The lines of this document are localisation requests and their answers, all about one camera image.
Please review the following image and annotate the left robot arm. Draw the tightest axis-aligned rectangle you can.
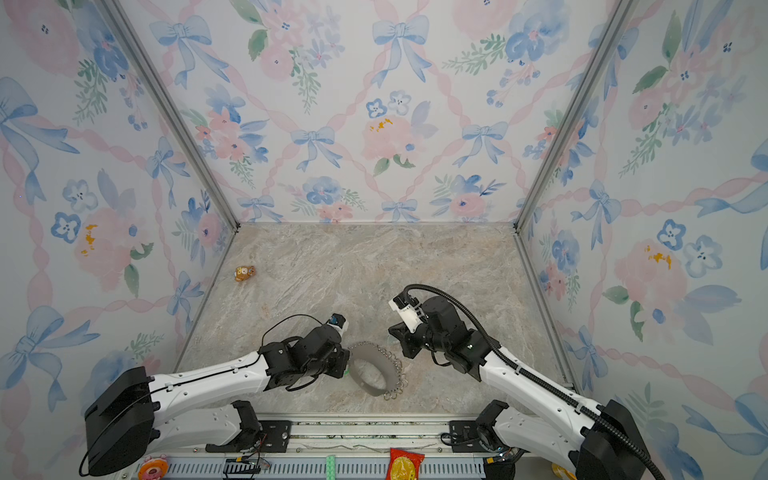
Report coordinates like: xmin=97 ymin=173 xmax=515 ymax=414
xmin=79 ymin=317 xmax=350 ymax=476

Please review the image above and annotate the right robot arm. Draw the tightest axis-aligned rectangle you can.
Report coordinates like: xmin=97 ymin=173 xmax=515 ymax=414
xmin=388 ymin=289 xmax=663 ymax=479

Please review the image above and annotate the green toy brick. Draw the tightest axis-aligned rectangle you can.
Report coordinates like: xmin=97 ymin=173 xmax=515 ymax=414
xmin=325 ymin=455 xmax=336 ymax=480

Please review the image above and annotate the red yellow snack packet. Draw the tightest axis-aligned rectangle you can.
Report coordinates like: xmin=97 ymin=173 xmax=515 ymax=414
xmin=386 ymin=448 xmax=425 ymax=480

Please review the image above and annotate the small brown bear toy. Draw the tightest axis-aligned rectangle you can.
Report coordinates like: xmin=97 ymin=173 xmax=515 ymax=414
xmin=234 ymin=266 xmax=256 ymax=282

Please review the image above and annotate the yellow lidded container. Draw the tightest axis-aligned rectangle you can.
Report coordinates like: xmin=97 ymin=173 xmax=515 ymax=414
xmin=551 ymin=464 xmax=576 ymax=480

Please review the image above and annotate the pink orange round toy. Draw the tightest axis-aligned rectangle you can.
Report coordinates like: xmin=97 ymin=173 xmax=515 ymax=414
xmin=137 ymin=455 xmax=169 ymax=480

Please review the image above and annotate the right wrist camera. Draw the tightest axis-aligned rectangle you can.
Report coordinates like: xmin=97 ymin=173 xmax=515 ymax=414
xmin=388 ymin=293 xmax=423 ymax=333

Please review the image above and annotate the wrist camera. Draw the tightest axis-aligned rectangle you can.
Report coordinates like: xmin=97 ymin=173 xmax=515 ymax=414
xmin=327 ymin=313 xmax=348 ymax=337
xmin=388 ymin=293 xmax=423 ymax=333

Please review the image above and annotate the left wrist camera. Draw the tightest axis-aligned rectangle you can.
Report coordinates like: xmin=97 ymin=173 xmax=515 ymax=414
xmin=327 ymin=313 xmax=348 ymax=337

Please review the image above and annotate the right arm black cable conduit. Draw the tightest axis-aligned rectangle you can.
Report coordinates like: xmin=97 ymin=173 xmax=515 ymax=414
xmin=400 ymin=283 xmax=667 ymax=480

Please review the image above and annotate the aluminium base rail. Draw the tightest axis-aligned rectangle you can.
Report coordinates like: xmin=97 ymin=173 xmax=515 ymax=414
xmin=128 ymin=412 xmax=625 ymax=480

